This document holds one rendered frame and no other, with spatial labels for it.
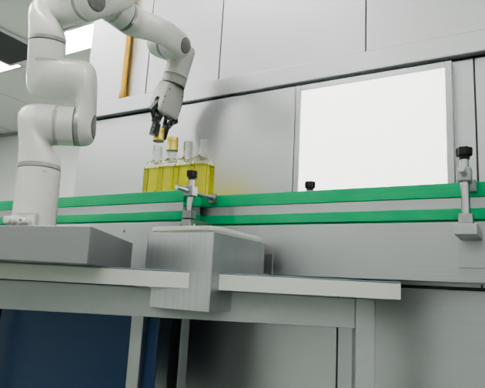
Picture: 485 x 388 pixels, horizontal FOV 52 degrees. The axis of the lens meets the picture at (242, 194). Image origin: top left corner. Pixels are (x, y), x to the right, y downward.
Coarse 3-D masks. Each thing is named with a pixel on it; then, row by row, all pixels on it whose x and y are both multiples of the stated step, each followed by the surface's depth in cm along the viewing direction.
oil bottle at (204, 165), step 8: (192, 160) 143; (200, 160) 142; (208, 160) 142; (192, 168) 143; (200, 168) 141; (208, 168) 142; (200, 176) 141; (208, 176) 142; (200, 184) 140; (208, 184) 142; (208, 192) 141
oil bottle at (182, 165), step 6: (186, 156) 147; (180, 162) 146; (186, 162) 144; (174, 168) 146; (180, 168) 145; (186, 168) 144; (174, 174) 146; (180, 174) 145; (186, 174) 144; (174, 180) 145; (180, 180) 144; (186, 180) 143; (174, 186) 145
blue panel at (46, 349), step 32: (0, 320) 156; (32, 320) 149; (64, 320) 142; (96, 320) 136; (128, 320) 130; (0, 352) 153; (32, 352) 146; (64, 352) 140; (96, 352) 134; (128, 352) 128; (0, 384) 150; (32, 384) 144; (64, 384) 137; (96, 384) 132
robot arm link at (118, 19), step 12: (72, 0) 114; (84, 0) 113; (96, 0) 116; (108, 0) 118; (120, 0) 122; (132, 0) 126; (84, 12) 115; (96, 12) 116; (108, 12) 119; (120, 12) 131; (132, 12) 134; (120, 24) 134
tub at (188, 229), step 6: (156, 228) 105; (162, 228) 105; (168, 228) 104; (174, 228) 103; (180, 228) 102; (186, 228) 101; (192, 228) 101; (198, 228) 100; (204, 228) 99; (210, 228) 99; (216, 228) 100; (222, 228) 101; (228, 234) 104; (234, 234) 105; (240, 234) 107; (246, 234) 109; (258, 240) 118
